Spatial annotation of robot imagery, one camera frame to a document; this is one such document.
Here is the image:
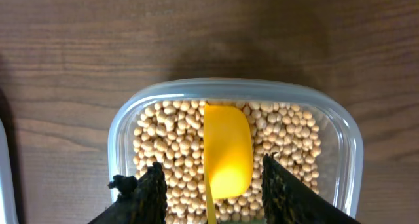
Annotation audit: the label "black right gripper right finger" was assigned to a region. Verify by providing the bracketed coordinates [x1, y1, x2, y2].
[262, 154, 359, 224]

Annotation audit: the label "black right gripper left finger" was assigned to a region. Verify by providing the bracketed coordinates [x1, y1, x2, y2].
[88, 162, 168, 224]

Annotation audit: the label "yellow plastic scoop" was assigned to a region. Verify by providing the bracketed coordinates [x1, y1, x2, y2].
[204, 104, 253, 223]

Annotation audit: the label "white digital kitchen scale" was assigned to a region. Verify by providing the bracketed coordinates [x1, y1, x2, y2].
[0, 123, 19, 224]

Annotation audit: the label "soybeans in container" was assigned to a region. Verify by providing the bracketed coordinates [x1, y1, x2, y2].
[133, 100, 321, 223]

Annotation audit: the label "clear plastic container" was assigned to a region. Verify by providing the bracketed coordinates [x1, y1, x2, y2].
[108, 78, 363, 218]

